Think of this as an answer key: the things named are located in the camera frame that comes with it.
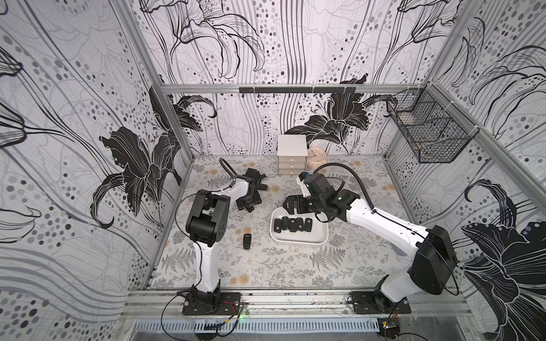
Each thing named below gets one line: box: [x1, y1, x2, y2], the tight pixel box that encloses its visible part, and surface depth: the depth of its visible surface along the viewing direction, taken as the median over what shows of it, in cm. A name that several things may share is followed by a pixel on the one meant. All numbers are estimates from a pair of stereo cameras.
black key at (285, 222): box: [281, 215, 290, 231], surface depth 93 cm
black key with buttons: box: [295, 217, 304, 232], surface depth 92 cm
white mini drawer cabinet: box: [277, 134, 308, 175], surface depth 107 cm
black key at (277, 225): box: [273, 218, 282, 234], surface depth 92 cm
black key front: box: [288, 217, 299, 233], surface depth 92 cm
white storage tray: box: [269, 206, 330, 246], surface depth 92 cm
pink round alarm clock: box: [307, 147, 327, 170], surface depth 118 cm
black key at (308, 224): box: [304, 218, 313, 233], surface depth 92 cm
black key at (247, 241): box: [243, 233, 252, 250], surface depth 88 cm
